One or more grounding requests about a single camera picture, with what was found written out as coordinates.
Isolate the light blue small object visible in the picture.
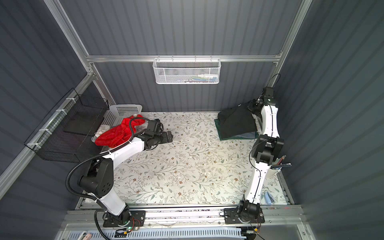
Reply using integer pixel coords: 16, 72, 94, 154
264, 192, 275, 205

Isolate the white cloth in basket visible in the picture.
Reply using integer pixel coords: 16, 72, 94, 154
93, 125, 111, 141

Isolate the white plastic laundry basket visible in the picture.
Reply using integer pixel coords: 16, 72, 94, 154
91, 104, 143, 142

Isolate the red t-shirt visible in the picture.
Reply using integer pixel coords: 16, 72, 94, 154
95, 116, 145, 148

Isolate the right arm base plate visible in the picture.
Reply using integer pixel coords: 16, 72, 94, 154
224, 207, 265, 225

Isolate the floral table mat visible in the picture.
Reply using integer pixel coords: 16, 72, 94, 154
85, 111, 289, 206

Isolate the folded grey-blue t-shirt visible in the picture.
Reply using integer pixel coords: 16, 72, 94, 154
237, 132, 259, 139

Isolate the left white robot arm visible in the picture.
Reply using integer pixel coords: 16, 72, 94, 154
65, 115, 173, 217

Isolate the white slotted cable duct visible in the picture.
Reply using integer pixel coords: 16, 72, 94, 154
68, 227, 248, 240

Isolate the white pen cup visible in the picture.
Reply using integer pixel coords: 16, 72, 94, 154
270, 155, 292, 170

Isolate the white wire wall basket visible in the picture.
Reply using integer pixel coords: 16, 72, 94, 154
153, 59, 222, 85

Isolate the black t-shirt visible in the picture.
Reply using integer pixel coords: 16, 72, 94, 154
215, 103, 259, 141

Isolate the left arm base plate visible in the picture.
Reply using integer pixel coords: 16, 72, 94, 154
103, 210, 146, 228

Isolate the black wire wall basket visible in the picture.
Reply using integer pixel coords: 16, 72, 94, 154
25, 91, 109, 163

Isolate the aluminium front rail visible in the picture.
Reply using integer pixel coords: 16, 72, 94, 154
60, 205, 307, 230

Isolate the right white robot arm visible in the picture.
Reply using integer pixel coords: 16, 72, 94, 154
244, 87, 284, 208

